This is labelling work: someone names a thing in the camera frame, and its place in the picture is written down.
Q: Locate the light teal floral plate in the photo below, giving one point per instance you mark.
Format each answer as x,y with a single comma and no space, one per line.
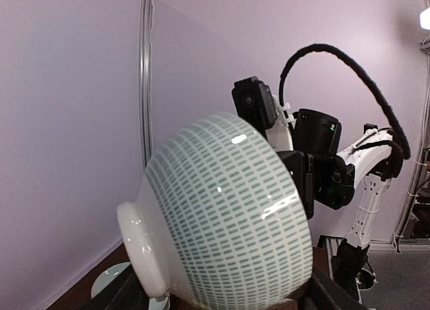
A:
108,276

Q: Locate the pale striped bowl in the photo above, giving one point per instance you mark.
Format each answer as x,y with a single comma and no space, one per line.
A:
218,220

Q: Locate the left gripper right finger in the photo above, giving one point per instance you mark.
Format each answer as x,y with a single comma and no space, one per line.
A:
323,293

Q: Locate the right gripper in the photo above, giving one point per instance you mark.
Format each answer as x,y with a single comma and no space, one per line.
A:
301,167

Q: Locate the right aluminium frame post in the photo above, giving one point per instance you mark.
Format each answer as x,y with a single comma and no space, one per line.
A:
144,79

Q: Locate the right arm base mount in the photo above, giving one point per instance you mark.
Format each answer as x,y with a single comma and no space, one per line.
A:
352,270

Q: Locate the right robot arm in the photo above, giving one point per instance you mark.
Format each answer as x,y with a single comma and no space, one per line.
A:
325,174

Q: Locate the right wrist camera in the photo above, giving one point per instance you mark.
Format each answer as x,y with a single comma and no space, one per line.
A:
255,104

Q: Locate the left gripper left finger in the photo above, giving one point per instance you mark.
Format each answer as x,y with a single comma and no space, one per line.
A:
123,293

